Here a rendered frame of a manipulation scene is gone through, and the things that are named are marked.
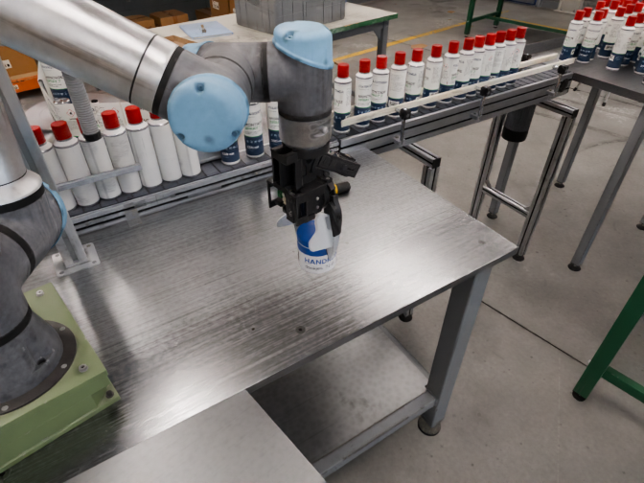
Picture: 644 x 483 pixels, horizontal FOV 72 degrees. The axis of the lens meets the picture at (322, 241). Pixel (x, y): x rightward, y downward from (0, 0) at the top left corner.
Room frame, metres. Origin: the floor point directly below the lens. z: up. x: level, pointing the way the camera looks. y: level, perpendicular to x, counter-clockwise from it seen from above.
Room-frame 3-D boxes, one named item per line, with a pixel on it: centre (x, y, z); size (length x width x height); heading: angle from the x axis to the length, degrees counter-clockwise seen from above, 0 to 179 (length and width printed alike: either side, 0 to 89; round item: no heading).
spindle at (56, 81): (1.46, 0.84, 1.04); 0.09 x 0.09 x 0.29
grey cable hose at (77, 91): (0.86, 0.48, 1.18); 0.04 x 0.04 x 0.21
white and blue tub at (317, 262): (0.61, 0.01, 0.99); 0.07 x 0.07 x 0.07
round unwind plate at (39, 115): (1.46, 0.84, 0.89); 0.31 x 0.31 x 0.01
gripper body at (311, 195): (0.60, 0.03, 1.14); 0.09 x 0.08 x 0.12; 132
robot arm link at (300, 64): (0.60, 0.03, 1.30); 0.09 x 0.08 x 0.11; 93
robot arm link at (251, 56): (0.58, 0.12, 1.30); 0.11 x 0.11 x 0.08; 3
